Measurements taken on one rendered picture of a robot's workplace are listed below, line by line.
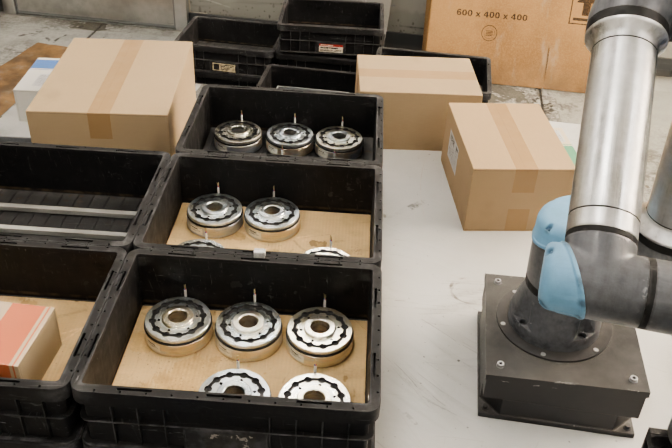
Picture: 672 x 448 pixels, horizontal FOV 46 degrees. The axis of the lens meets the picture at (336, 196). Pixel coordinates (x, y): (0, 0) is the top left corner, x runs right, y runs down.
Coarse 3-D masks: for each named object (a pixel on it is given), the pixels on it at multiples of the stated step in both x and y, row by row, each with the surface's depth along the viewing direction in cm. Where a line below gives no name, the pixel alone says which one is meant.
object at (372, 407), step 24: (264, 264) 123; (288, 264) 123; (312, 264) 123; (336, 264) 124; (360, 264) 124; (120, 288) 117; (96, 336) 108; (72, 384) 101; (96, 384) 101; (144, 408) 101; (168, 408) 101; (192, 408) 100; (216, 408) 100; (240, 408) 100; (264, 408) 100; (288, 408) 99; (312, 408) 99; (336, 408) 99; (360, 408) 99
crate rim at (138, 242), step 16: (176, 160) 147; (208, 160) 149; (224, 160) 148; (240, 160) 148; (256, 160) 148; (272, 160) 149; (288, 160) 149; (304, 160) 149; (160, 192) 138; (144, 224) 130; (272, 256) 124; (288, 256) 125; (304, 256) 125; (320, 256) 125; (336, 256) 125
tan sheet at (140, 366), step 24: (144, 312) 127; (216, 312) 128; (144, 336) 123; (360, 336) 125; (144, 360) 118; (168, 360) 118; (192, 360) 119; (216, 360) 119; (264, 360) 119; (288, 360) 120; (360, 360) 120; (120, 384) 114; (144, 384) 114; (168, 384) 115; (192, 384) 115; (360, 384) 116
